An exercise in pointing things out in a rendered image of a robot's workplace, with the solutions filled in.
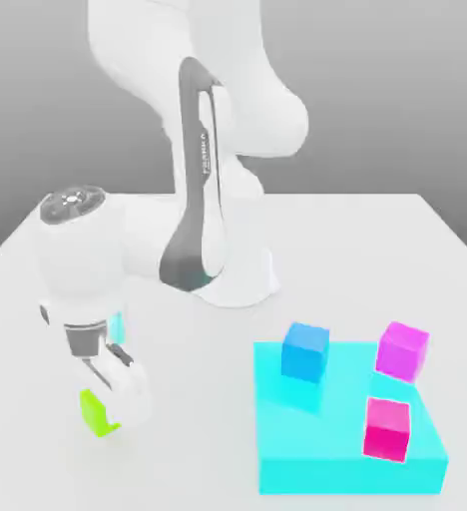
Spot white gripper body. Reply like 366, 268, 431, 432
84, 345, 154, 429

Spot small lime green cube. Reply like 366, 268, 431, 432
79, 388, 122, 439

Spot small blue cube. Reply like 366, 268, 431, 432
279, 321, 331, 385

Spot small pink cube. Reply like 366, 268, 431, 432
361, 396, 413, 465

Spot small violet cube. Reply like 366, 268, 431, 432
374, 320, 431, 385

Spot large cyan box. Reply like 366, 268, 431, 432
252, 340, 450, 497

